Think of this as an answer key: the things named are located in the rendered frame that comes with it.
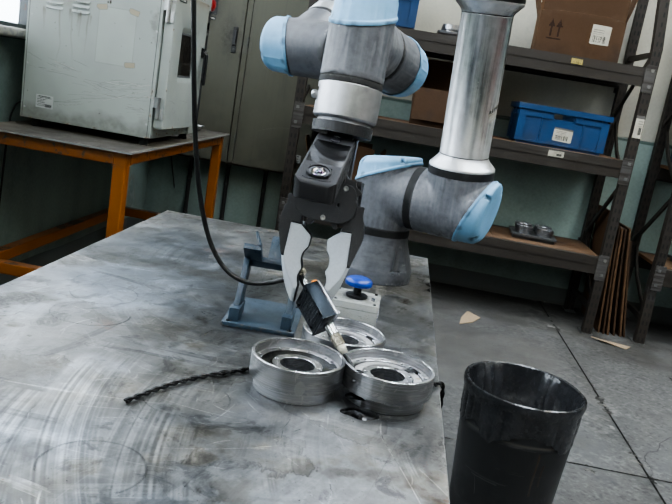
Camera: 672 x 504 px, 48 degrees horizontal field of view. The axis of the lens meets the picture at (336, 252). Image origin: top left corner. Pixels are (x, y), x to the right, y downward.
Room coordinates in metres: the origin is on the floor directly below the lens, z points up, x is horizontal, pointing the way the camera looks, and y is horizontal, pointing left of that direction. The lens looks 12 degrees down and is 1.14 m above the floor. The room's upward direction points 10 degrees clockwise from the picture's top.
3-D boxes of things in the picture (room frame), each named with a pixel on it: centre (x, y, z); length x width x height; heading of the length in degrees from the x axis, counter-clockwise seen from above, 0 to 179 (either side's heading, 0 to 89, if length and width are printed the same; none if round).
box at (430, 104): (4.47, -0.48, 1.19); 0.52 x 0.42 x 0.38; 86
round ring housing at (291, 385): (0.79, 0.02, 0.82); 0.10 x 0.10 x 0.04
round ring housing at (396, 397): (0.80, -0.08, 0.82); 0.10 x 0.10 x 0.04
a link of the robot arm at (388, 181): (1.38, -0.08, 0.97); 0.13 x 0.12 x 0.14; 65
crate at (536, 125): (4.44, -1.14, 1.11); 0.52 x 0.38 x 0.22; 86
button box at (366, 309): (1.06, -0.04, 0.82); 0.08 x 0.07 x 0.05; 176
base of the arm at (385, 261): (1.39, -0.07, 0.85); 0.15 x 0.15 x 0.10
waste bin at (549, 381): (1.96, -0.58, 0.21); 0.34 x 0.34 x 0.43
